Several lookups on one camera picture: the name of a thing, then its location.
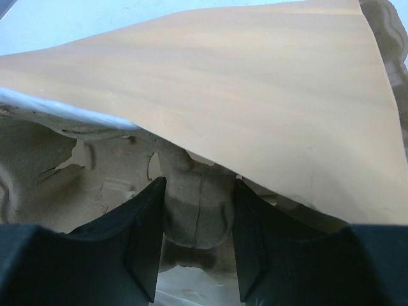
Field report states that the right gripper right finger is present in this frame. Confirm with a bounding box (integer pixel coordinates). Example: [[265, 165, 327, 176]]
[[232, 178, 348, 303]]

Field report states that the single brown cup carrier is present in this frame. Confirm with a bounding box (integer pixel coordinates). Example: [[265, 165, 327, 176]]
[[1, 1, 407, 273]]

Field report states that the brown paper bag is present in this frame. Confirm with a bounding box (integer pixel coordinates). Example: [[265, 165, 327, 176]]
[[1, 1, 407, 224]]

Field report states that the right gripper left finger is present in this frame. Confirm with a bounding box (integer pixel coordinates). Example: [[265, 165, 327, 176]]
[[66, 177, 168, 303]]

